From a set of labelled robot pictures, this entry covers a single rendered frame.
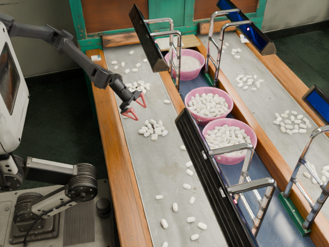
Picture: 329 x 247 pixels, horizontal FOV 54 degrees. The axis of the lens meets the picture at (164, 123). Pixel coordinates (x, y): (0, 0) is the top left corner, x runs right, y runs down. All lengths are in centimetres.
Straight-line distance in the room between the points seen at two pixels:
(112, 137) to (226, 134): 57
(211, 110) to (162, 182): 55
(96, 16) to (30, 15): 98
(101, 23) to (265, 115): 119
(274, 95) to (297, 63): 183
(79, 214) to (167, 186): 51
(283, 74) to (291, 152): 62
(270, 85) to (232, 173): 69
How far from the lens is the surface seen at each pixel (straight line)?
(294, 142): 173
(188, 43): 230
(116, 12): 223
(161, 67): 152
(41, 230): 167
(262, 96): 195
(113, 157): 152
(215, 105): 184
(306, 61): 385
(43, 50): 323
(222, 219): 98
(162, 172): 148
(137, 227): 131
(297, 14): 422
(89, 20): 223
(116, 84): 144
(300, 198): 148
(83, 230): 167
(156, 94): 189
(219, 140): 164
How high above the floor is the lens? 191
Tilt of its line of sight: 43 degrees down
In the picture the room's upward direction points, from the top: straight up
